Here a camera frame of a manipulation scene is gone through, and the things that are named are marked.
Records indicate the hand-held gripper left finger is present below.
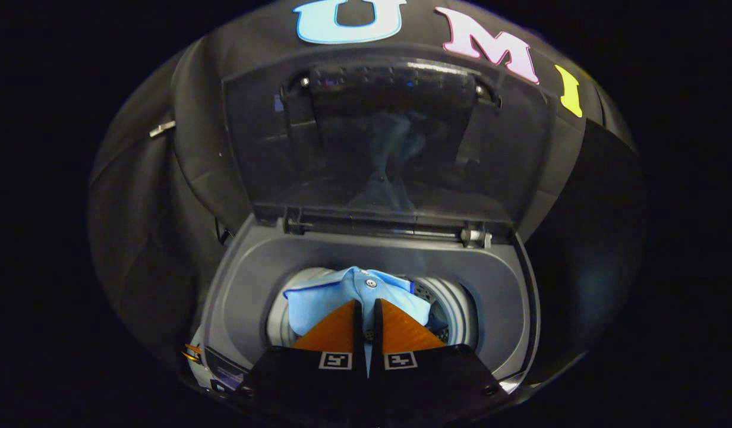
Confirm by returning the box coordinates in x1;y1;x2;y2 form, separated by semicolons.
235;299;370;417

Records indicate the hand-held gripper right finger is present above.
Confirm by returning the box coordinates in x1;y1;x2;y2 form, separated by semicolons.
369;298;509;417

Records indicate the light blue polo shirt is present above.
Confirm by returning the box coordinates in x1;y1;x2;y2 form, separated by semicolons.
283;266;444;375

